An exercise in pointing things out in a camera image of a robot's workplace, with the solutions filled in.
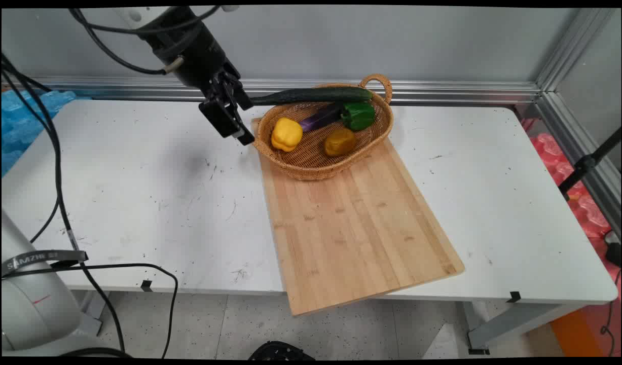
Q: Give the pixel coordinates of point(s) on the green bell pepper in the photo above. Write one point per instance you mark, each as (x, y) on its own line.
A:
(359, 115)

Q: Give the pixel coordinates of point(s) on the pink plastic wrapped bottles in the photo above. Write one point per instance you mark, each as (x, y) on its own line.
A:
(569, 177)

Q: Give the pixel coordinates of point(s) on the brown yellow potato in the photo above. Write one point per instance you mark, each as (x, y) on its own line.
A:
(340, 142)

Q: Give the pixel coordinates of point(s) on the aluminium frame post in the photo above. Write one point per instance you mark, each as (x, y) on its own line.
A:
(574, 45)

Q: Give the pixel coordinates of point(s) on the black round floor object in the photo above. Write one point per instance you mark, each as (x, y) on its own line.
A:
(280, 351)

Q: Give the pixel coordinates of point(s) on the yellow bell pepper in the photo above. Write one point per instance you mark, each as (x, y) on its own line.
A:
(286, 134)

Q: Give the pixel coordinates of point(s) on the dark green cucumber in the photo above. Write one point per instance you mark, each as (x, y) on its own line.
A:
(316, 95)

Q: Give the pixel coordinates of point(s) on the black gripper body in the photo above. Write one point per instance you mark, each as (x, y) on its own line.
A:
(202, 56)

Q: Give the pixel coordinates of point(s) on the wooden cutting board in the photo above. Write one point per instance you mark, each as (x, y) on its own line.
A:
(351, 228)

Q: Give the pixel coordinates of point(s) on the aluminium frame rail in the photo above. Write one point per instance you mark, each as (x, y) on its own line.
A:
(417, 91)
(579, 152)

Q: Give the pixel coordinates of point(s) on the grey table leg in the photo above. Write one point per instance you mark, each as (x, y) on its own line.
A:
(513, 324)

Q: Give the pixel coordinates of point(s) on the blue plastic wrap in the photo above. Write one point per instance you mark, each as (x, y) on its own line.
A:
(22, 121)

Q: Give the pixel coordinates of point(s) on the black tripod stand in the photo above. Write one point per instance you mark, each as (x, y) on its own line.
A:
(587, 163)

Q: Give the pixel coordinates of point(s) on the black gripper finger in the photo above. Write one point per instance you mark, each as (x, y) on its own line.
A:
(220, 117)
(245, 99)

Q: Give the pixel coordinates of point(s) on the purple eggplant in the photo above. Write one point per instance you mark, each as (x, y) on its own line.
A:
(321, 117)

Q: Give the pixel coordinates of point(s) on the black tape piece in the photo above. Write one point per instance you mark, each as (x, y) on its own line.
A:
(146, 286)
(514, 297)

